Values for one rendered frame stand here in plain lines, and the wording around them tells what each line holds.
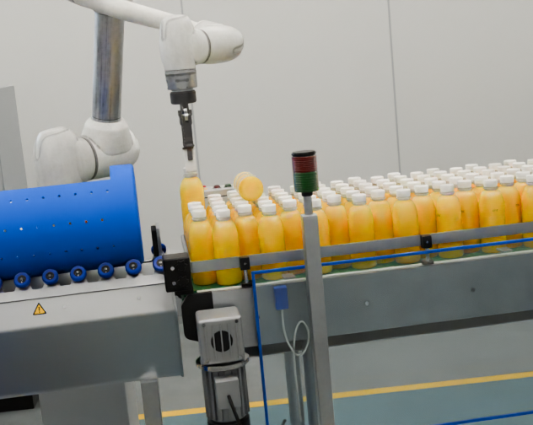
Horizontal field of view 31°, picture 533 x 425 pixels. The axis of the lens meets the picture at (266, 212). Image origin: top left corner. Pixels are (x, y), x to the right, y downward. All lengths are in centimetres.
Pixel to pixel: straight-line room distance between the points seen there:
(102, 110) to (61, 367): 101
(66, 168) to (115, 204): 71
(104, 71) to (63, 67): 219
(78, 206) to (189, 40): 57
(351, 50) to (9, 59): 190
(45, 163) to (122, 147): 28
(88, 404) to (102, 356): 68
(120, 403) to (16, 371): 70
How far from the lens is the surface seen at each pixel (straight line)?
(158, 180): 552
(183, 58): 276
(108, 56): 332
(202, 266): 257
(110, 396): 339
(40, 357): 274
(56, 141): 330
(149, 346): 273
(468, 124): 568
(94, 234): 262
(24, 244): 264
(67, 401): 341
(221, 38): 285
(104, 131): 337
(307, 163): 237
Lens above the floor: 153
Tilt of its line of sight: 10 degrees down
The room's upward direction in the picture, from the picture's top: 5 degrees counter-clockwise
